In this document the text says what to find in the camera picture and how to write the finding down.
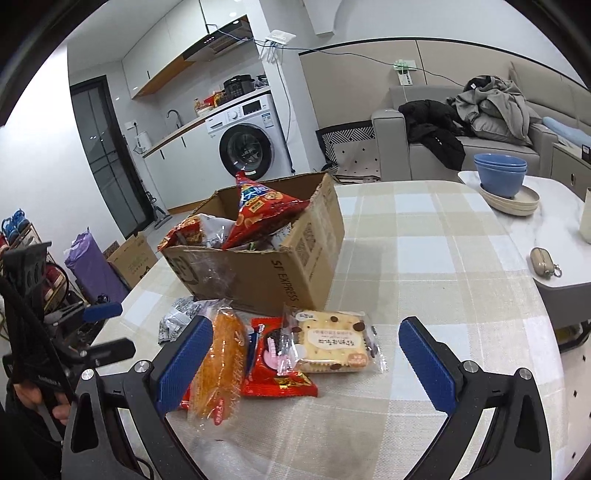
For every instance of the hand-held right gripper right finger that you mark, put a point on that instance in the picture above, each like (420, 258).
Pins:
(427, 364)

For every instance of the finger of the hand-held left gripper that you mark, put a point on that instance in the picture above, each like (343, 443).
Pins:
(113, 350)
(104, 311)

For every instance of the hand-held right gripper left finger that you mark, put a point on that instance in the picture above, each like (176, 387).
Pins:
(184, 364)

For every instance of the orange floss cake packet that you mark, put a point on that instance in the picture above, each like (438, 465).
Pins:
(226, 364)

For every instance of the blue and grey snack packet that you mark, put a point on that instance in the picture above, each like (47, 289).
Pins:
(178, 316)

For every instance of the red cookie packet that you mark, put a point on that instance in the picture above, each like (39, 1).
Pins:
(272, 369)

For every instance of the clear cracker packet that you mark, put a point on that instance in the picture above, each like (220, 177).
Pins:
(332, 341)

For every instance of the orange noodle snack packet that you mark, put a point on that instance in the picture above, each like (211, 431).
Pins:
(184, 233)

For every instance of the brown cardboard box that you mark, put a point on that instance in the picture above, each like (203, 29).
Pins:
(258, 277)

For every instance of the red cone snack bag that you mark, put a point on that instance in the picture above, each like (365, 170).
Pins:
(258, 207)

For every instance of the person's left forearm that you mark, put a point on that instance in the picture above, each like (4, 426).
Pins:
(23, 447)

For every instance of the person's left hand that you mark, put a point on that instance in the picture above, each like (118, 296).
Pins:
(60, 413)

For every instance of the shoe rack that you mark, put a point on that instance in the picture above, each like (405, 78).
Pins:
(27, 244)

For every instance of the purple bag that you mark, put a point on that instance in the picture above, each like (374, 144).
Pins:
(94, 272)

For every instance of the blue shoes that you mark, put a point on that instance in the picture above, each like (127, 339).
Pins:
(14, 224)

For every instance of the floor cardboard box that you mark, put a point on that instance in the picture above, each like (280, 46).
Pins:
(134, 261)

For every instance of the stick vacuum cleaner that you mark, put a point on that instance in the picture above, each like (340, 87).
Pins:
(157, 212)

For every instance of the dark glass door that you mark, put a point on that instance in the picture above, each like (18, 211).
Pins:
(111, 157)

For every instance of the grey chair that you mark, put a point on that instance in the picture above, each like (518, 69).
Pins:
(565, 300)

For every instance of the beige earbuds case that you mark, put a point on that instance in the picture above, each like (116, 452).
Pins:
(544, 261)

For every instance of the white base cabinets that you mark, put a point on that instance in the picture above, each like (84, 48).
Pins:
(184, 170)

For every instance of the white kettle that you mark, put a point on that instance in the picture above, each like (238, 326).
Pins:
(143, 142)

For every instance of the beige plate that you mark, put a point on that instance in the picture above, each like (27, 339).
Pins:
(528, 196)
(521, 211)

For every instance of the blue bowl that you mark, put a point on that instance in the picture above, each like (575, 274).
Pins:
(501, 184)
(501, 161)

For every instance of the kitchen faucet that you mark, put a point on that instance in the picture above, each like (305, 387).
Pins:
(174, 116)

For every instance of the white dotted mat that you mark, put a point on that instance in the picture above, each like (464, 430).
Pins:
(358, 159)

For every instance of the grey sofa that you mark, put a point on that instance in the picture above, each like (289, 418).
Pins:
(392, 147)

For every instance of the white washing machine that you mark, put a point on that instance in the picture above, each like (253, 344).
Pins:
(249, 138)

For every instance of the black jacket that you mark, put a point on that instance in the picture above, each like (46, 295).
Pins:
(434, 134)

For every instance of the red food packets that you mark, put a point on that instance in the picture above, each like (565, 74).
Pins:
(210, 101)

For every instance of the black pressure cooker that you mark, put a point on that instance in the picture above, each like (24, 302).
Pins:
(238, 86)

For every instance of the grey jacket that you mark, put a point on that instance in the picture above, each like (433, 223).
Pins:
(496, 110)

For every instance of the light blue pillow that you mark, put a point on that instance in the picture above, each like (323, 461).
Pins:
(568, 129)

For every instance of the white green power strip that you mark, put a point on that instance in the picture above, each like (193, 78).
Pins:
(404, 73)

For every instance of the range hood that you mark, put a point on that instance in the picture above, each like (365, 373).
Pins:
(221, 41)

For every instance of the white router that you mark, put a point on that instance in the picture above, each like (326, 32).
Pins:
(279, 39)

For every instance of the white wall cabinets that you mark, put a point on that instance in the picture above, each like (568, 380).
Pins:
(157, 55)

